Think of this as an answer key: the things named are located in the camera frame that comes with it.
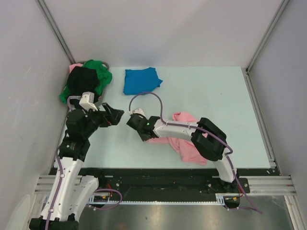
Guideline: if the purple cable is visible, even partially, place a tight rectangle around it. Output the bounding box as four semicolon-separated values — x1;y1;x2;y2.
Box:
129;92;263;215
44;95;123;230

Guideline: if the aluminium frame rail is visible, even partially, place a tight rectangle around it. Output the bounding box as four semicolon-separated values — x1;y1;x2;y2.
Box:
34;175;296;196

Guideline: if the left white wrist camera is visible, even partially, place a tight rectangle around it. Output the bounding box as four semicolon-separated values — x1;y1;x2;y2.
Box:
79;92;99;112

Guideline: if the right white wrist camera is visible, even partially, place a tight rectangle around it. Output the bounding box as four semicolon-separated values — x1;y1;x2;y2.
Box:
129;108;146;117

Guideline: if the green t-shirt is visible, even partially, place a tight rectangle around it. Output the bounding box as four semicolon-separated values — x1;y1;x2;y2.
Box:
59;60;112;104

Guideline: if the pink t-shirt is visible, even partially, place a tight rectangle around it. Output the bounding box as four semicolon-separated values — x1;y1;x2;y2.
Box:
69;63;83;73
147;112;207;166

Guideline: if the grey laundry basket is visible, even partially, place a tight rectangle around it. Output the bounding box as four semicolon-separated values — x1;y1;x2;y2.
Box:
94;61;109;107

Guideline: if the right aluminium corner post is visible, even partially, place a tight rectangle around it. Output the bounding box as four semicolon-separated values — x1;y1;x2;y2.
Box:
245;0;291;73

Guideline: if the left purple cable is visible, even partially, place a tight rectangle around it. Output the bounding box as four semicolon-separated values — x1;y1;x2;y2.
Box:
44;95;123;230

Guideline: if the white slotted cable duct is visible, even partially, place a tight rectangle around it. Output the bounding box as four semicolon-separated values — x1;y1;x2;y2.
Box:
86;193;240;206

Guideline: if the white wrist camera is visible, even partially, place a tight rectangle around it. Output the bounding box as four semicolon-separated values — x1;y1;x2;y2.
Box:
79;92;99;112
129;108;146;117

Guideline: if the left aluminium corner post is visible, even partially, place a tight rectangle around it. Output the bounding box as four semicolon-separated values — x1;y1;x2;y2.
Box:
35;0;75;64

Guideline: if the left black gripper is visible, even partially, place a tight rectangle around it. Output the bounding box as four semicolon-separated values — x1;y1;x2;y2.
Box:
82;103;124;138

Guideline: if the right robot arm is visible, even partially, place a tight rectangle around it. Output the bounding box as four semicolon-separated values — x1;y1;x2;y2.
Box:
127;112;239;192

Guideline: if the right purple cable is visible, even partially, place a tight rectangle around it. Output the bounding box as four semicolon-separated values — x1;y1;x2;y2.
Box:
129;92;263;215

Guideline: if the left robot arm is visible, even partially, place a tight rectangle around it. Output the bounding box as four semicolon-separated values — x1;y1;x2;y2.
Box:
29;103;124;230

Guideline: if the folded blue t-shirt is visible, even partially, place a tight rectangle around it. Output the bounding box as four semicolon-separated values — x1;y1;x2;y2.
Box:
123;67;163;95

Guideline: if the aluminium corner post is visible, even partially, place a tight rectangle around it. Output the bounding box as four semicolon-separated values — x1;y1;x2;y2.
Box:
245;0;291;73
35;0;75;64

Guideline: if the black t-shirt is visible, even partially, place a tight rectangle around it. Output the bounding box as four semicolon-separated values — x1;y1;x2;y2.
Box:
67;67;100;103

